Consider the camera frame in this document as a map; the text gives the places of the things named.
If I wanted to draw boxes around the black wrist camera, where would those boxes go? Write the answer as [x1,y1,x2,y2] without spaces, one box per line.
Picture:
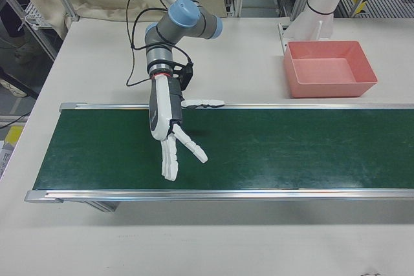
[171,59,195,90]

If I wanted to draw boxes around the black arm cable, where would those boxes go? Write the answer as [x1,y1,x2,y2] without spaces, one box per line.
[124,0,169,88]

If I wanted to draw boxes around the yellow label card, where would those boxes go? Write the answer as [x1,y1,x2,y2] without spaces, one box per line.
[5,126,24,146]

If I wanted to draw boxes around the white wire rack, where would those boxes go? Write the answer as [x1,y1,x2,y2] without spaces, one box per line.
[23,0,52,31]

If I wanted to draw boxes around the green conveyor belt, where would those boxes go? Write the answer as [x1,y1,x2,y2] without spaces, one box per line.
[25,102,414,213]

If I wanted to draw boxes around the pink plastic box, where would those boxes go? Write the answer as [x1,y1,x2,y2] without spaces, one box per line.
[283,40,378,99]

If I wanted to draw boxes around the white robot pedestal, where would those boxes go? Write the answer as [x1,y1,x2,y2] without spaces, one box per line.
[278,0,358,47]

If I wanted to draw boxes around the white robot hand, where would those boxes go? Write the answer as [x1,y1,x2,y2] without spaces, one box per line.
[147,75,226,182]

